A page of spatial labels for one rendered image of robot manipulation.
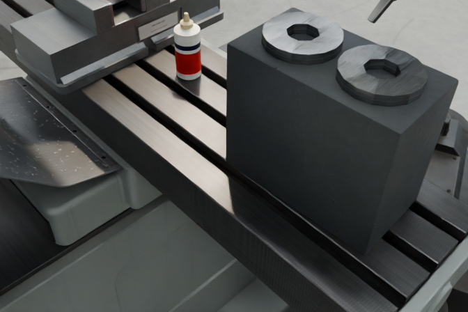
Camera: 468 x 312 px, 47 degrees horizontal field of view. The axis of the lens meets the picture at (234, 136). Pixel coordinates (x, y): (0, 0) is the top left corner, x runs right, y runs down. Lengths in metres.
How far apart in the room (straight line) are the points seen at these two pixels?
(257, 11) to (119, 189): 2.21
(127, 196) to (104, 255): 0.12
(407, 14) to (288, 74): 2.60
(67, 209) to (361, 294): 0.45
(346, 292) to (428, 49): 2.33
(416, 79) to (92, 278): 0.65
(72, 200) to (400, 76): 0.52
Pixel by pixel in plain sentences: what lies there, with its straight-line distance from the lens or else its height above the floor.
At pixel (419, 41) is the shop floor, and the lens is 2.91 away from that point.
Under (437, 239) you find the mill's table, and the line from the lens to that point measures 0.69.
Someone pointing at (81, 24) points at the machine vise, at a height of 1.00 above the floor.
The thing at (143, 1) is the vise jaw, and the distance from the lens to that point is 0.90.
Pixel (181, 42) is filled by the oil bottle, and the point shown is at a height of 1.00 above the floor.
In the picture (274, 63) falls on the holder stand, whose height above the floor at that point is 1.12.
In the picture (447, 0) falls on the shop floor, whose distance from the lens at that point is 3.37.
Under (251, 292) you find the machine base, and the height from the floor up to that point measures 0.20.
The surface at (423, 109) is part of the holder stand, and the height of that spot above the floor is 1.12.
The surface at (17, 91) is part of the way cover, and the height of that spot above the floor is 0.87.
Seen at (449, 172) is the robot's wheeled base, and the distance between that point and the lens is 1.29.
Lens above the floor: 1.44
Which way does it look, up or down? 42 degrees down
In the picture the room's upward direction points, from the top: 1 degrees clockwise
